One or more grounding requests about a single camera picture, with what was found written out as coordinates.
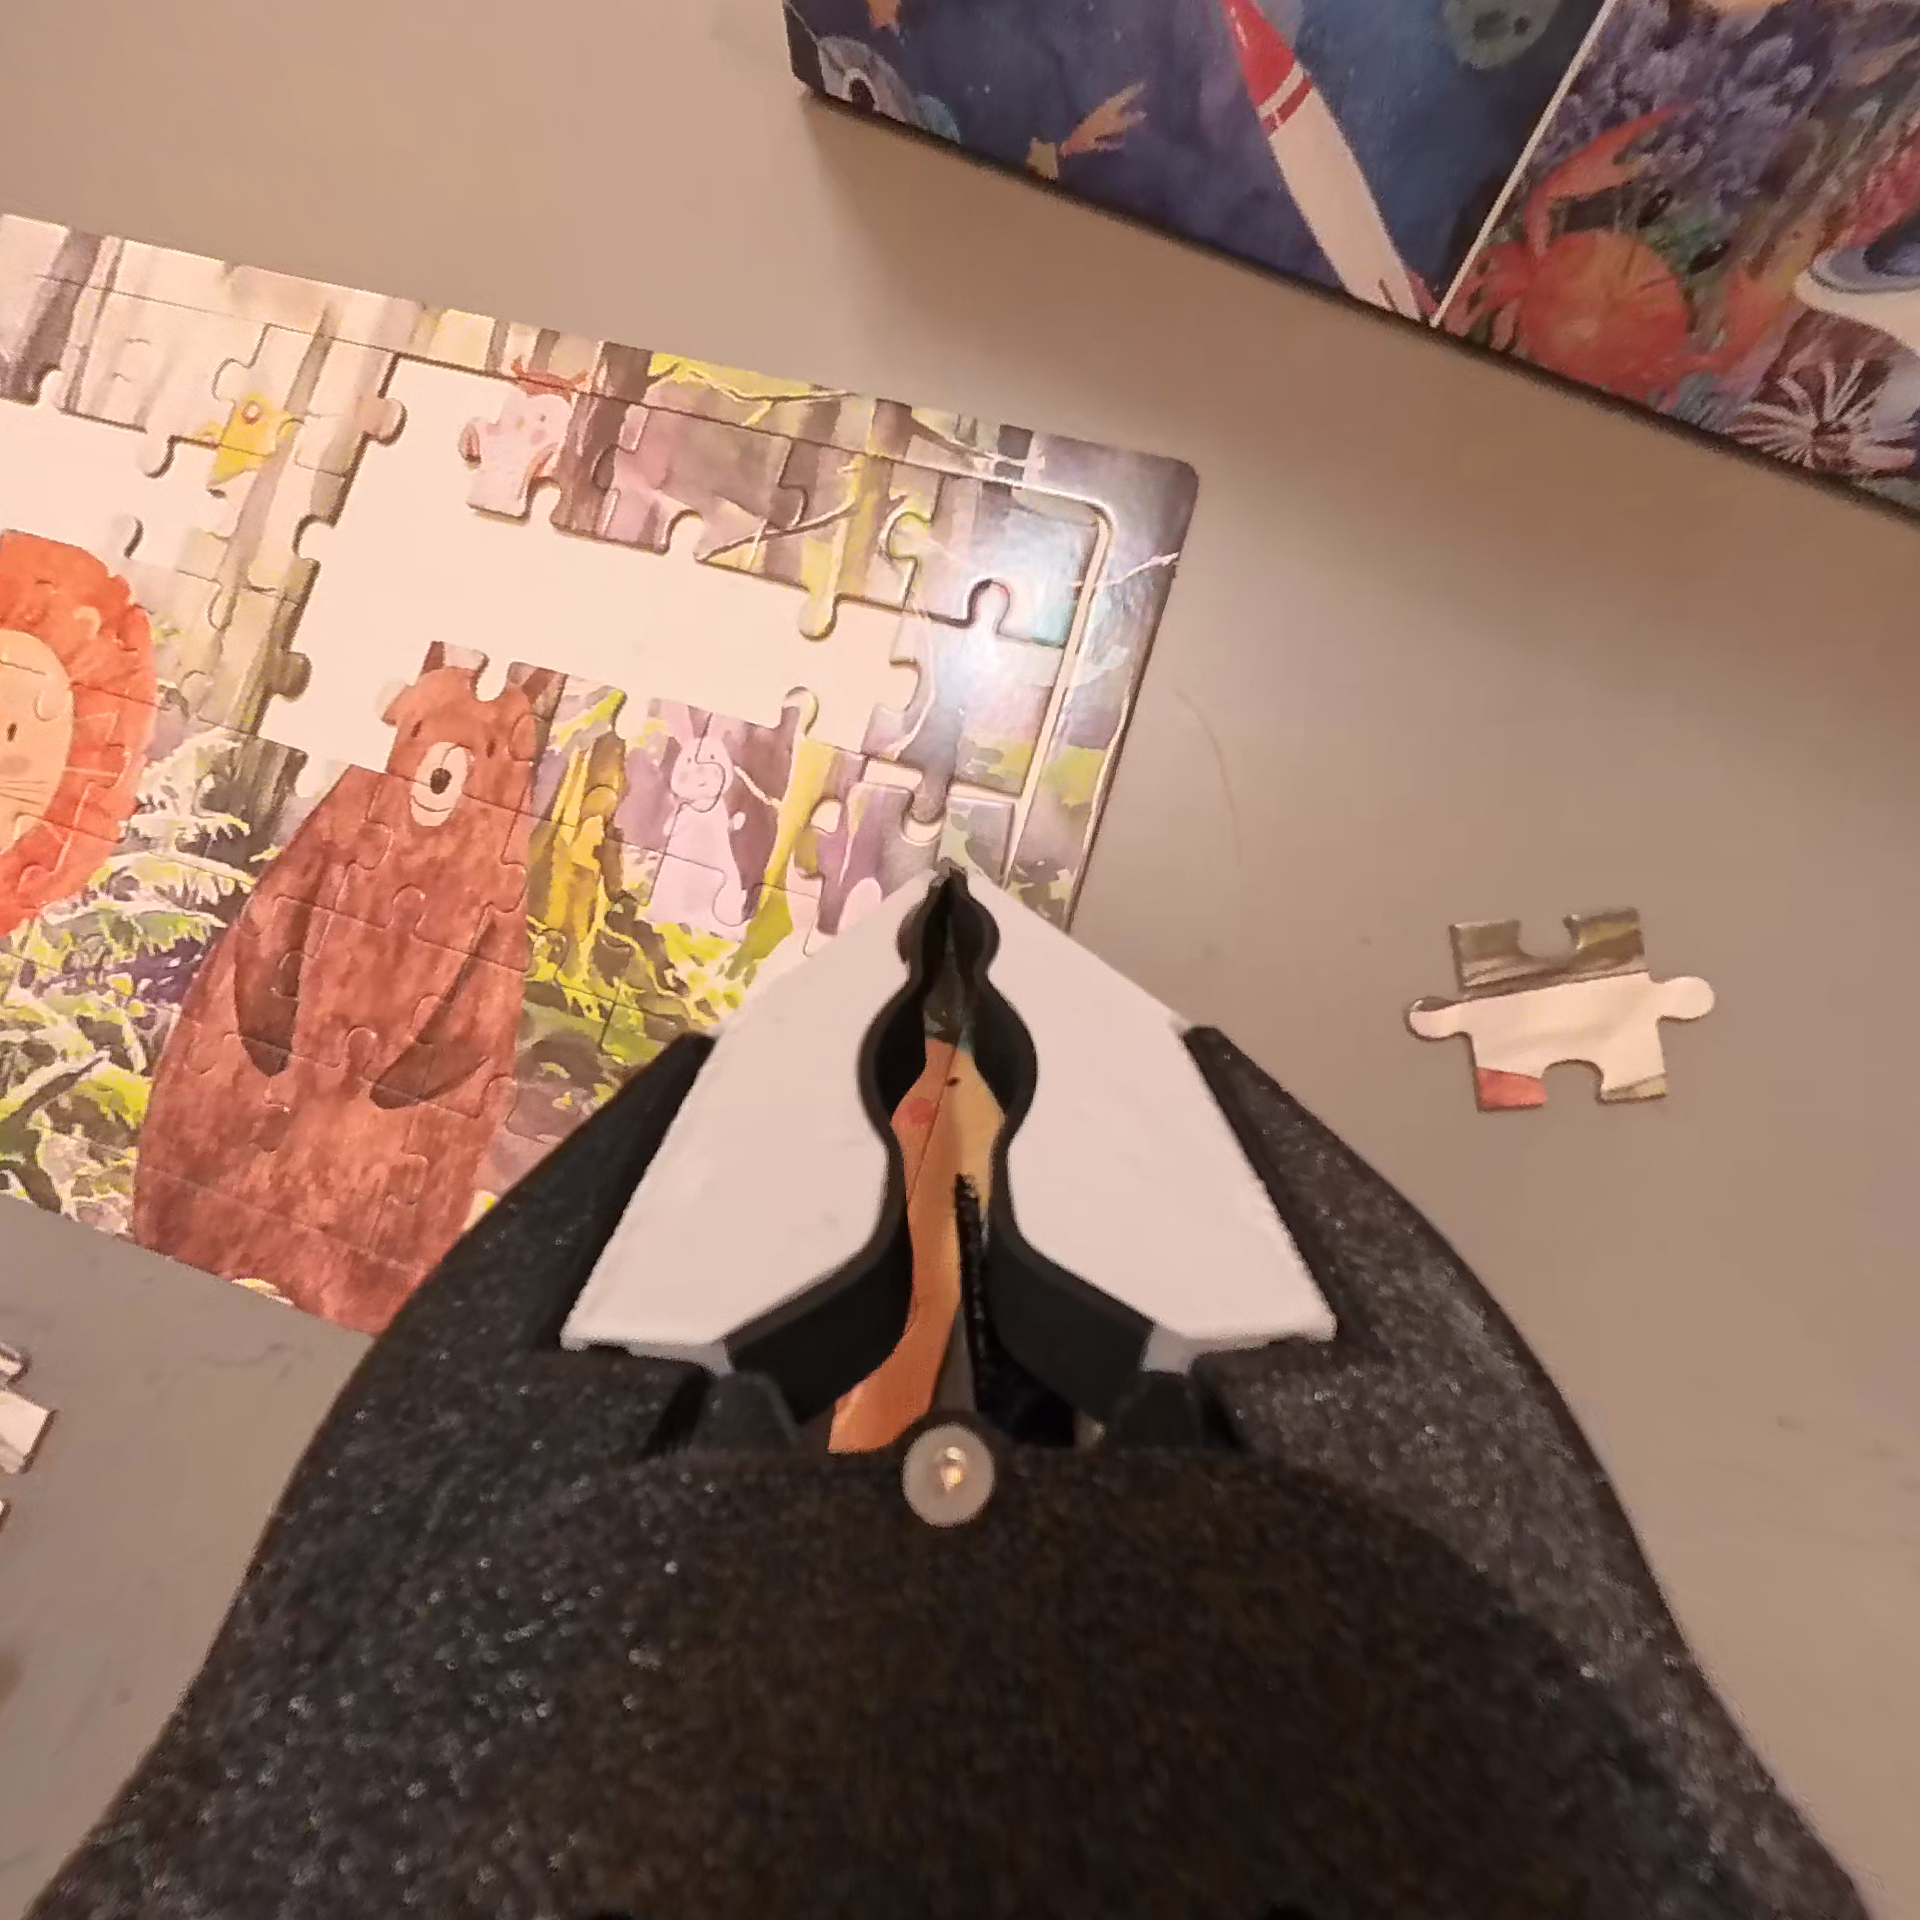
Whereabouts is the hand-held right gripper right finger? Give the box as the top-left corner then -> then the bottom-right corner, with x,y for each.
951,873 -> 1339,1376

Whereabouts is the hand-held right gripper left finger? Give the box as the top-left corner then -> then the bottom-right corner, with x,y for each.
563,873 -> 954,1370

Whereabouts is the forest animal jigsaw puzzle board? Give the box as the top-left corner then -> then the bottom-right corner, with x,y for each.
0,211 -> 1203,1338

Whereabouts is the grey desk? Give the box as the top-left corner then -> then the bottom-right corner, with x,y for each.
0,0 -> 1920,1848

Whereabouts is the large white grey puzzle piece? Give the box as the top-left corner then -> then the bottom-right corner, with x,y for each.
0,1339 -> 57,1481

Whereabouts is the dark blue illustrated puzzle box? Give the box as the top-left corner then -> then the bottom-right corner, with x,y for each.
785,0 -> 1920,520

